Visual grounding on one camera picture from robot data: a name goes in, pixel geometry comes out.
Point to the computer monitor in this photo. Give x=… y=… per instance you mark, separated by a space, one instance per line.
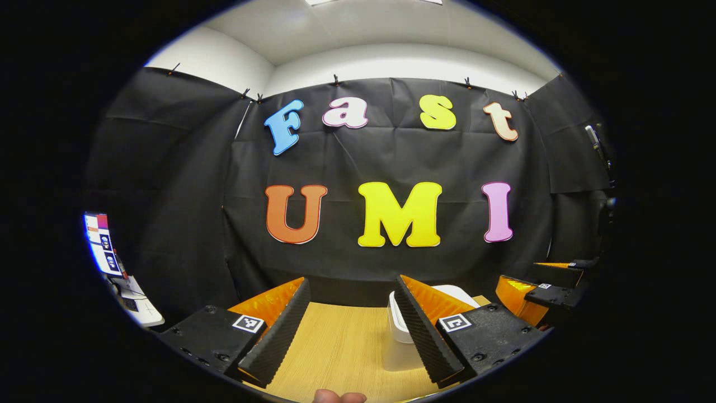
x=100 y=240

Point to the ceiling light panel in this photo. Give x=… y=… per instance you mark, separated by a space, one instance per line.
x=319 y=1

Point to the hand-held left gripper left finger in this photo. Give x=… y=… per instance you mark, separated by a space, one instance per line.
x=282 y=336

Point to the wooden desktop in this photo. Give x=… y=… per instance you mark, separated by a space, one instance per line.
x=335 y=352

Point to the white side table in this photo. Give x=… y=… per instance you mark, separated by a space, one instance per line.
x=142 y=310

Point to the black backdrop cloth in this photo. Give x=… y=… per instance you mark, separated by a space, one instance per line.
x=358 y=162

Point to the white desktop garbage bin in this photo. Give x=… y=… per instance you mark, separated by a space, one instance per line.
x=398 y=336

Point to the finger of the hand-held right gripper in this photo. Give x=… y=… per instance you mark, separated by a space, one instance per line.
x=559 y=273
x=554 y=295

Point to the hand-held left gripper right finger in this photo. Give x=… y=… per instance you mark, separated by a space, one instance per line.
x=426 y=336

